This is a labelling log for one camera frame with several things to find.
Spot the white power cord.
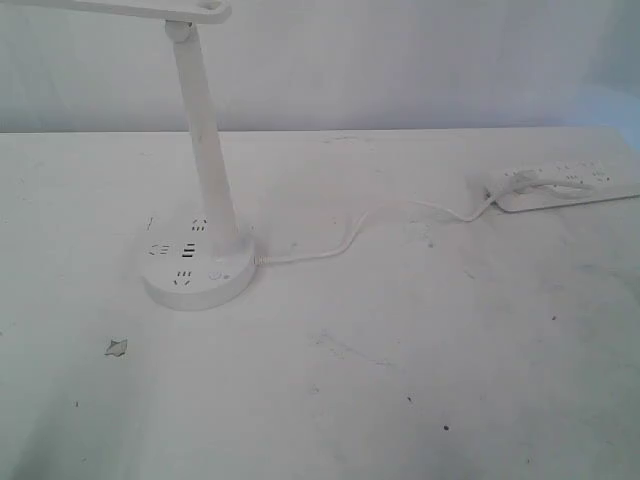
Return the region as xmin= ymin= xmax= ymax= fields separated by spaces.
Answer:
xmin=253 ymin=182 xmax=507 ymax=266

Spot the white desk lamp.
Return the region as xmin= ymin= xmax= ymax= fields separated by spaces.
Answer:
xmin=100 ymin=0 xmax=259 ymax=312

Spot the white power strip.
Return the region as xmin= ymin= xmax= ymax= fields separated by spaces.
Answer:
xmin=486 ymin=157 xmax=639 ymax=213

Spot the small torn paper scrap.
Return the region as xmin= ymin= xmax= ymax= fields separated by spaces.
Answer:
xmin=104 ymin=339 xmax=128 ymax=358

